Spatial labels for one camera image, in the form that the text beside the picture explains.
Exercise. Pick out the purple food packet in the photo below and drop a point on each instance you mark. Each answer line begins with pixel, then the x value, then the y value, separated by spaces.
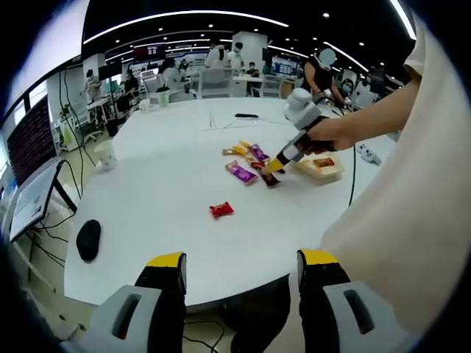
pixel 241 173
pixel 259 152

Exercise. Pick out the dark red food bar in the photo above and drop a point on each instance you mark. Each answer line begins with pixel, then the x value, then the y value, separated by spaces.
pixel 270 180

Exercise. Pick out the black oval pouch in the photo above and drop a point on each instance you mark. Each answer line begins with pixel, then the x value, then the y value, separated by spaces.
pixel 88 240

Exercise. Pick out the dark computer monitor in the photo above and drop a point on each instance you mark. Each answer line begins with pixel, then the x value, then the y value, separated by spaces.
pixel 31 143

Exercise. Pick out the black table base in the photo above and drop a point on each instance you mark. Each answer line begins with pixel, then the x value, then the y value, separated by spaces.
pixel 265 323

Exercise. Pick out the large display screen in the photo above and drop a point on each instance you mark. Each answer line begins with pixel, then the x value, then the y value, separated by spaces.
pixel 44 55

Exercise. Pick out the black monitor on stand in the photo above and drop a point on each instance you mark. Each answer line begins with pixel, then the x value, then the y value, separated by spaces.
pixel 377 77

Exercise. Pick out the small red food candy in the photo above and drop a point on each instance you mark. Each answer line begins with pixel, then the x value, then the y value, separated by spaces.
pixel 222 210

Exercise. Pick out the white game controller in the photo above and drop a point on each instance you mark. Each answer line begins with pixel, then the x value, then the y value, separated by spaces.
pixel 369 153

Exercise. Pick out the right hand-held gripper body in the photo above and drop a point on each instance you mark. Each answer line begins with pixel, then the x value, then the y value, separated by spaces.
pixel 301 106

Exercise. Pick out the white office chair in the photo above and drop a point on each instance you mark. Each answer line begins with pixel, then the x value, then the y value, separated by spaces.
pixel 215 82
pixel 271 86

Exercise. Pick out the plain white cup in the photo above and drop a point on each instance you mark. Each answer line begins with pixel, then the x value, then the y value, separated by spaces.
pixel 145 107

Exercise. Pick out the black trash bin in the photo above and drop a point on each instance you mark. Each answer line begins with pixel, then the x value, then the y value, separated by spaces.
pixel 112 128

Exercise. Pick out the red wall screen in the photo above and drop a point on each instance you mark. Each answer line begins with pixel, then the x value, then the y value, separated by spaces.
pixel 149 52

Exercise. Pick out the small side desk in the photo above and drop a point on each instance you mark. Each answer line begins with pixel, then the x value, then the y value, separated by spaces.
pixel 33 206

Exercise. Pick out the black monitor on tripod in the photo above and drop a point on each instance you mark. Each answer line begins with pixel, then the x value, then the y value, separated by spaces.
pixel 110 71

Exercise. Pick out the patterned white paper cup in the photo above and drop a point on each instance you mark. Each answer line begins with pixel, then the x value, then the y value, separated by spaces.
pixel 105 156

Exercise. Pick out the black slim device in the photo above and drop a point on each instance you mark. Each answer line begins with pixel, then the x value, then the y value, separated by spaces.
pixel 246 115

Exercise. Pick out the tall lidded drink cup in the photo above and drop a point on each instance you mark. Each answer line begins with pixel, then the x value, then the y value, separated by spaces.
pixel 163 98

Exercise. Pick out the person's right hand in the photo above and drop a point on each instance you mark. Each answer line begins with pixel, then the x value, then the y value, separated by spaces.
pixel 338 130

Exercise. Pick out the cream hexagonal container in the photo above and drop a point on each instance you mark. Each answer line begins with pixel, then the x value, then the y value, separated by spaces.
pixel 324 175

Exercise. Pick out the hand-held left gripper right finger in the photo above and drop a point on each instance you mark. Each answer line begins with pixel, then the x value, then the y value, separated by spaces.
pixel 316 305

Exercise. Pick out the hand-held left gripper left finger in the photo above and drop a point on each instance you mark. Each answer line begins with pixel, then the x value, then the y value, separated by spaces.
pixel 162 305

